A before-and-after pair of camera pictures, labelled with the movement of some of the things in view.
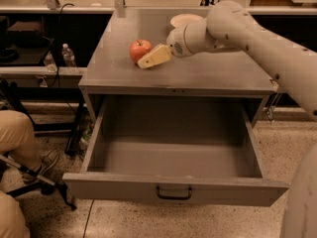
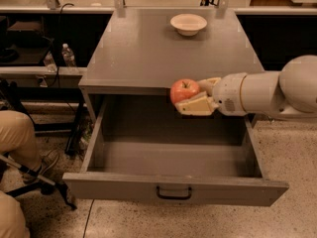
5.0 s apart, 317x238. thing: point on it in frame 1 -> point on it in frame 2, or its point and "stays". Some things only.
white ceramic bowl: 185,19 stays
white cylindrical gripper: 176,43 -> 228,94
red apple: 138,49 -> 183,89
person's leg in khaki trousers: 18,140 stays
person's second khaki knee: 13,223 stays
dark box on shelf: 27,34 stays
